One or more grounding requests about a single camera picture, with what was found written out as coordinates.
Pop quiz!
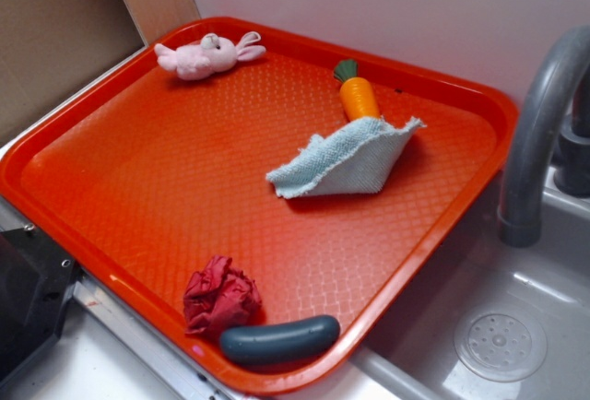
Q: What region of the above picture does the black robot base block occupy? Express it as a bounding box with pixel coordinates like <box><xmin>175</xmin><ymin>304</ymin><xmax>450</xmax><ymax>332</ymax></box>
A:
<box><xmin>1</xmin><ymin>223</ymin><xmax>80</xmax><ymax>386</ymax></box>

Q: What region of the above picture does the orange toy carrot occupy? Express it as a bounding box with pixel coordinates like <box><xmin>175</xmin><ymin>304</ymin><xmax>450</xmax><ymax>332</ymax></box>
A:
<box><xmin>333</xmin><ymin>59</ymin><xmax>382</xmax><ymax>122</ymax></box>

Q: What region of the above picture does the light blue cloth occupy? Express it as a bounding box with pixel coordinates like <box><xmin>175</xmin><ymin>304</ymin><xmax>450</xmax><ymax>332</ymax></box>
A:
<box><xmin>265</xmin><ymin>117</ymin><xmax>426</xmax><ymax>199</ymax></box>

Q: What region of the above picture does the crumpled red cloth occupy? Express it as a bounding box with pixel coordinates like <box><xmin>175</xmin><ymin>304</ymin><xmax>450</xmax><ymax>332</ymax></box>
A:
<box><xmin>183</xmin><ymin>255</ymin><xmax>262</xmax><ymax>335</ymax></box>

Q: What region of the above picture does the orange plastic tray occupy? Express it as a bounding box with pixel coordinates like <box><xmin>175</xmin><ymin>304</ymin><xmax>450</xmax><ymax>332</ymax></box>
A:
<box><xmin>1</xmin><ymin>25</ymin><xmax>517</xmax><ymax>395</ymax></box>

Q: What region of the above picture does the pink plush bunny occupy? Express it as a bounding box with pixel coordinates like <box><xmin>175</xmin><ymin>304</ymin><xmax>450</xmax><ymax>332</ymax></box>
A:
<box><xmin>154</xmin><ymin>31</ymin><xmax>266</xmax><ymax>81</ymax></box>

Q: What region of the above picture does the dark grey toy sausage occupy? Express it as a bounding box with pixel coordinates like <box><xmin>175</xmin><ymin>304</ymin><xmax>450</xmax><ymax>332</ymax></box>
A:
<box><xmin>219</xmin><ymin>315</ymin><xmax>340</xmax><ymax>365</ymax></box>

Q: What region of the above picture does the grey toy faucet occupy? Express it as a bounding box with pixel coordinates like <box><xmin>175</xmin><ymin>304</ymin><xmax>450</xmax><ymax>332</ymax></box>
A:
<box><xmin>497</xmin><ymin>25</ymin><xmax>589</xmax><ymax>247</ymax></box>

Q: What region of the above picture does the grey toy sink basin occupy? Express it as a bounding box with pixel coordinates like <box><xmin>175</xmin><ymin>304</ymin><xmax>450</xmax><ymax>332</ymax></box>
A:
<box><xmin>353</xmin><ymin>182</ymin><xmax>589</xmax><ymax>399</ymax></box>

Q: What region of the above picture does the brown cardboard panel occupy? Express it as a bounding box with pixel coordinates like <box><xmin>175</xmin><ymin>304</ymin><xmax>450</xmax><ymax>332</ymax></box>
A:
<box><xmin>1</xmin><ymin>0</ymin><xmax>143</xmax><ymax>143</ymax></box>

